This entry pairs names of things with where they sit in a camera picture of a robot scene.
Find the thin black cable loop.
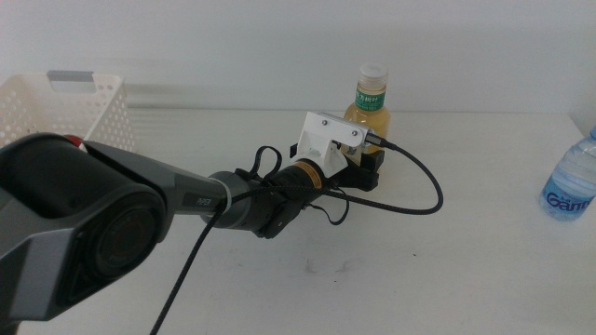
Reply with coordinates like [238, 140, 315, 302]
[251, 145, 284, 181]
[305, 185, 351, 227]

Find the white perforated plastic basket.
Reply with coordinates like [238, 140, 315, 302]
[0, 70, 137, 153]

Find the yellow tea bottle white cap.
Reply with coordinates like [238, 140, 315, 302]
[343, 61, 393, 162]

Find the black braided camera cable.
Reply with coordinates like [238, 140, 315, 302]
[148, 133, 445, 335]

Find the silver wrist camera white mount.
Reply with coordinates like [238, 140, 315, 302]
[296, 111, 376, 180]

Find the clear water bottle blue label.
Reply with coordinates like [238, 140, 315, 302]
[538, 124, 596, 222]

